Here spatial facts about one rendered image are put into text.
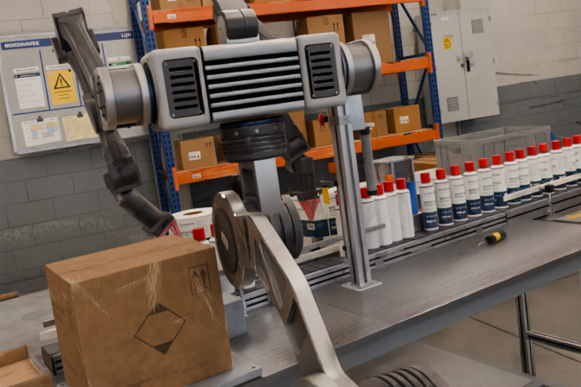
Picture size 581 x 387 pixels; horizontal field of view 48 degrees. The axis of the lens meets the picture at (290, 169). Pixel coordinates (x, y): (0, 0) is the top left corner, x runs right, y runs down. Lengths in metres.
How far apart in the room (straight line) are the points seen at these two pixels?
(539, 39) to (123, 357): 7.75
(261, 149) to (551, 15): 7.68
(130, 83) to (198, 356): 0.57
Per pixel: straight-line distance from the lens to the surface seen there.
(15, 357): 1.87
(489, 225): 2.48
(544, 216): 2.75
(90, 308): 1.32
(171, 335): 1.38
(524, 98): 8.46
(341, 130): 1.86
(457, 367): 2.88
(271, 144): 1.31
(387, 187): 2.19
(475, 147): 3.90
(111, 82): 1.25
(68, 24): 1.73
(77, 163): 6.31
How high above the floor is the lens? 1.40
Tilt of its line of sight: 6 degrees down
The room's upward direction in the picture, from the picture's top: 8 degrees counter-clockwise
